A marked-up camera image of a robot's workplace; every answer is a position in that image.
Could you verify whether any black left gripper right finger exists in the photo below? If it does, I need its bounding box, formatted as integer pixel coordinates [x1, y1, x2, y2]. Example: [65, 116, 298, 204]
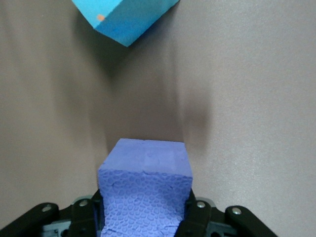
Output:
[176, 192, 218, 237]

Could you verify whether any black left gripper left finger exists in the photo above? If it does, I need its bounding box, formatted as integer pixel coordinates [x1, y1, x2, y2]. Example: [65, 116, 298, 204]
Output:
[70, 189, 105, 237]

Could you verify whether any purple foam cube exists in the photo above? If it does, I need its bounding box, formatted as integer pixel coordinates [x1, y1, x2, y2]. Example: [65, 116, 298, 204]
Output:
[98, 138, 193, 237]

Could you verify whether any blue foam cube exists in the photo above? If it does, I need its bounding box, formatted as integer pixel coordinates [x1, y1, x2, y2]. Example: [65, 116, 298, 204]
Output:
[71, 0, 180, 47]

